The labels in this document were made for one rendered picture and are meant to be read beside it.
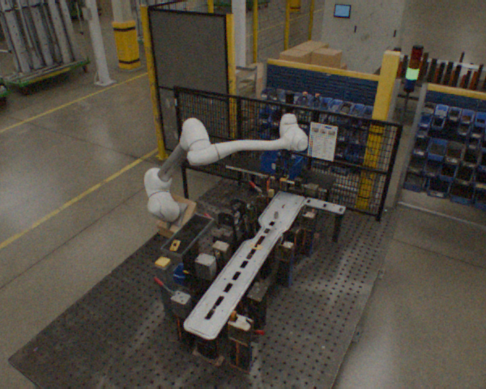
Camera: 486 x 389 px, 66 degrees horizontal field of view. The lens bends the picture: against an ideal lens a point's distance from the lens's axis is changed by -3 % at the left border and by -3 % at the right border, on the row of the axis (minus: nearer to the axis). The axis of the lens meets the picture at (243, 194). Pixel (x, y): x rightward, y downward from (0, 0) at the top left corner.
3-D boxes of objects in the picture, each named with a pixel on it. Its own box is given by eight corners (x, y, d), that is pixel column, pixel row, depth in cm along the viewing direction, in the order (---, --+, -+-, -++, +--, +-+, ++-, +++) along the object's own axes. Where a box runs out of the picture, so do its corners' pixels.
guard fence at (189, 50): (242, 178, 498) (242, 12, 386) (236, 183, 488) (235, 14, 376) (162, 154, 554) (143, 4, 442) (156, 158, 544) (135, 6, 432)
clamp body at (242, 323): (249, 376, 200) (250, 335, 180) (225, 365, 205) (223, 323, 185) (257, 360, 208) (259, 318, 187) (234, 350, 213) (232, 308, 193)
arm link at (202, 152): (218, 154, 228) (211, 135, 233) (189, 164, 226) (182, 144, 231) (219, 164, 240) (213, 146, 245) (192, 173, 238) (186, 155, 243)
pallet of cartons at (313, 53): (317, 123, 644) (324, 61, 586) (275, 113, 681) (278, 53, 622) (343, 102, 728) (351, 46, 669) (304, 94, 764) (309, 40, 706)
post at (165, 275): (173, 322, 228) (164, 270, 204) (163, 318, 231) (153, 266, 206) (181, 314, 234) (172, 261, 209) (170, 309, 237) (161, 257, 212)
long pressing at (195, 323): (218, 344, 183) (218, 342, 183) (178, 327, 192) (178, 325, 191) (307, 198, 286) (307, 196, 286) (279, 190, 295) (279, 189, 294)
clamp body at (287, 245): (288, 290, 249) (292, 250, 230) (271, 284, 254) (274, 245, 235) (293, 280, 256) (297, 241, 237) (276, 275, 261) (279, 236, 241)
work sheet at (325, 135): (334, 162, 300) (338, 126, 282) (306, 156, 308) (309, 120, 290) (334, 161, 301) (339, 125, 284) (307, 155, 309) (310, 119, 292)
